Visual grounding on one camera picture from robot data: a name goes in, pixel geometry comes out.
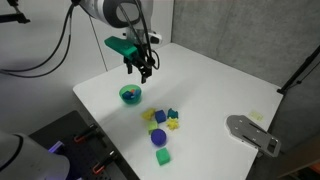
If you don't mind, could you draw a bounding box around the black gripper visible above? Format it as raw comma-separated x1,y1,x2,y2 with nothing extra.
123,49,156,85

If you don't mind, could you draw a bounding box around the green bowl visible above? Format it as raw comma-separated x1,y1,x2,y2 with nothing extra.
118,83,143,105

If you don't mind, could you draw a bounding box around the yellow bear toy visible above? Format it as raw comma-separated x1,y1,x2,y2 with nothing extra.
140,107,157,121

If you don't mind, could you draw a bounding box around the blue toy cube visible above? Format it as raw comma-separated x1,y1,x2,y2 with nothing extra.
154,109,167,124

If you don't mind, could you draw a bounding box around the teal toy figure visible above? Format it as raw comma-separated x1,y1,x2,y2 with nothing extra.
166,107,180,120

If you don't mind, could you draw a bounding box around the light green toy cube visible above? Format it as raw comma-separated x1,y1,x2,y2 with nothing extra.
147,120,159,136

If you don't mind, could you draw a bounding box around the yellow spiky star toy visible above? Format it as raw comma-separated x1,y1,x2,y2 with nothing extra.
165,118,180,131

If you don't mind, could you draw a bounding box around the dark blue printed cube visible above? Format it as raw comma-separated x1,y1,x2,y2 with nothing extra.
121,90,133,101

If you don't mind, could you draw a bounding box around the dark blue spiky ball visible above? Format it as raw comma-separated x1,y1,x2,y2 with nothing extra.
150,128,168,148

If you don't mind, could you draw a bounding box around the black clamp orange tip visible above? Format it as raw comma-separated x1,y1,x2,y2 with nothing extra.
73,123,98,144
92,150,118,175

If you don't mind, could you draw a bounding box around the black perforated base board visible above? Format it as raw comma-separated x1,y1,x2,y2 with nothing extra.
28,110,141,180

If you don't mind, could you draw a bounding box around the yellow tape piece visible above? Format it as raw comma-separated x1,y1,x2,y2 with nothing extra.
248,110,264,122

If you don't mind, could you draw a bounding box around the grey metal mounting plate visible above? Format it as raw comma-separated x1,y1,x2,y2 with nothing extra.
225,114,282,158

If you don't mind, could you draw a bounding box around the black tripod leg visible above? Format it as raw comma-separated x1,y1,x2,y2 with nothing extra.
276,44,320,95

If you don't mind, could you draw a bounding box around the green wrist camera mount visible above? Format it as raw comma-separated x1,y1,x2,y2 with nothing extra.
103,35,139,58

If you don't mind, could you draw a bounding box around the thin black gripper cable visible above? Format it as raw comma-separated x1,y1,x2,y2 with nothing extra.
117,0,161,71

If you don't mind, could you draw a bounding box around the thick black cable bundle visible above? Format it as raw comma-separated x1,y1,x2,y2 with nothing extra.
0,2,76,80

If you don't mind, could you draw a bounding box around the black camera bracket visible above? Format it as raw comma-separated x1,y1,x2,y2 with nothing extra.
0,0,31,25

